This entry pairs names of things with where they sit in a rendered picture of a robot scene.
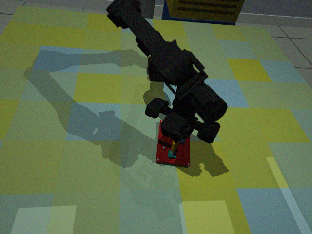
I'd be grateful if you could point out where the red circuit board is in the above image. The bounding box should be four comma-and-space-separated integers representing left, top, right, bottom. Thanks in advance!
156, 125, 190, 168

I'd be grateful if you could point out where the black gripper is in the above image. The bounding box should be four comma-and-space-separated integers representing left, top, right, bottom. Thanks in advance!
145, 96, 220, 143

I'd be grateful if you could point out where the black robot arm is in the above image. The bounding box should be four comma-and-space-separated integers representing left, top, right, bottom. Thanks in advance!
106, 0, 228, 141

